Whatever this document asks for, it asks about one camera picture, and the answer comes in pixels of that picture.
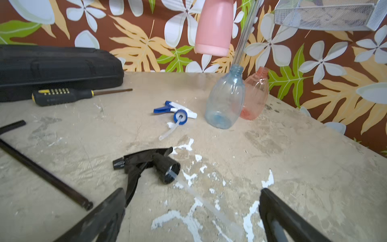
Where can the blue white spray nozzle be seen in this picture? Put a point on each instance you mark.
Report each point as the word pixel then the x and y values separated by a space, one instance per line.
pixel 181 114

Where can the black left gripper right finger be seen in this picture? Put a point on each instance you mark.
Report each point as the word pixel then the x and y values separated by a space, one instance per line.
pixel 280 220

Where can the black spray nozzle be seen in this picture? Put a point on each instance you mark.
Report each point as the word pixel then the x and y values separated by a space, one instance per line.
pixel 168 170

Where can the black hex key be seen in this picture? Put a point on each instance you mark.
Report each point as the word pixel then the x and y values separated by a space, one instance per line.
pixel 47 176

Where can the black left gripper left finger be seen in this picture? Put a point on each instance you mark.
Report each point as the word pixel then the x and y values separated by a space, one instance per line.
pixel 102 224

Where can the black yellow screwdriver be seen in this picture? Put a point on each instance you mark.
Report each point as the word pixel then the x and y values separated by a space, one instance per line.
pixel 48 97

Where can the black plastic tool case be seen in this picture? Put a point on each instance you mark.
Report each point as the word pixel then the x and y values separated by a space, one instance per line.
pixel 27 68

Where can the clear blue spray bottle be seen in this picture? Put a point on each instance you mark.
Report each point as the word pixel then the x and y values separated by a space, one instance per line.
pixel 226 99

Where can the opaque pink spray bottle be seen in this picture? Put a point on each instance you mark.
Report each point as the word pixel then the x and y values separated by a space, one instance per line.
pixel 214 32

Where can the clear red spray bottle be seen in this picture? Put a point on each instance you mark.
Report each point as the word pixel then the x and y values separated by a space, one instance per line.
pixel 257 92

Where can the white mesh wall basket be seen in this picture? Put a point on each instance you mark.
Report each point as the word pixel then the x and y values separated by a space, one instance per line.
pixel 334 15

